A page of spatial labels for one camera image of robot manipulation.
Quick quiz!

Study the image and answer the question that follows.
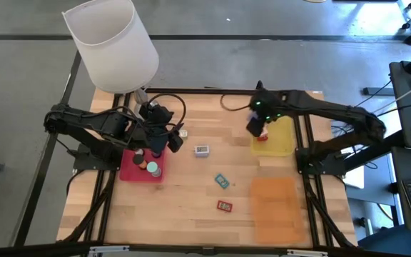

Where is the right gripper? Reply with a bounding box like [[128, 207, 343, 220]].
[[245, 89, 287, 139]]

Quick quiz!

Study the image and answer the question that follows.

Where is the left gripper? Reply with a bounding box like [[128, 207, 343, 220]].
[[133, 106, 185, 156]]

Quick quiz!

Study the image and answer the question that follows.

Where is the orange bottle black cap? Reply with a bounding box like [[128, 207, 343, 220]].
[[132, 153, 148, 171]]

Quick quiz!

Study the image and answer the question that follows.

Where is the lavender digital clock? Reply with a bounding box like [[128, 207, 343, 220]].
[[194, 144, 210, 158]]

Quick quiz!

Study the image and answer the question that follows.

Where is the teal digital clock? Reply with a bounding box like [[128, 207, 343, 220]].
[[213, 173, 231, 190]]

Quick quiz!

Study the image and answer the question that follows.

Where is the yellow plastic tray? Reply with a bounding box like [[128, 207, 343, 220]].
[[250, 116, 295, 157]]

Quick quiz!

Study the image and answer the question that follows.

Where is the red plastic tray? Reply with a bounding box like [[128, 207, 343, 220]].
[[118, 142, 168, 185]]

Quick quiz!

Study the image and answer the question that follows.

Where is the white lampshade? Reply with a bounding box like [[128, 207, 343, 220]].
[[61, 0, 160, 94]]

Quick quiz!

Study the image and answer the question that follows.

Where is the red digital clock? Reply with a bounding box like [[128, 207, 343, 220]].
[[215, 199, 234, 213]]

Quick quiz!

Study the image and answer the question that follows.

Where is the orange plastic tray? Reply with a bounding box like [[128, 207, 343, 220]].
[[247, 177, 307, 247]]

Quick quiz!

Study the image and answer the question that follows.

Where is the grey desk foot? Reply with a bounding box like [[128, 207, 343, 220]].
[[362, 86, 395, 96]]

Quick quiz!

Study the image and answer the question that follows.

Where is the blue chair seat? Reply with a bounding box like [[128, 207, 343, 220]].
[[357, 224, 411, 257]]

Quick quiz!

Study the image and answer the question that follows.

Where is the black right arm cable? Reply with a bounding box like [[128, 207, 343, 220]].
[[220, 94, 255, 112]]

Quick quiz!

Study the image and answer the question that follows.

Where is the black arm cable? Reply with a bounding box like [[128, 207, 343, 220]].
[[220, 94, 255, 112], [147, 93, 188, 138]]

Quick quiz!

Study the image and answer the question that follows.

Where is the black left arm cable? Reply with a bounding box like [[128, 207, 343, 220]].
[[147, 93, 188, 138]]

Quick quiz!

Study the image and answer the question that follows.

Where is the grey metal bracket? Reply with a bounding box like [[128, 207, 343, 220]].
[[285, 248, 330, 257], [88, 245, 131, 255]]

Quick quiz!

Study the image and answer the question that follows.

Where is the grey desk leg frame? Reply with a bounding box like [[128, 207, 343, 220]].
[[346, 151, 406, 238]]

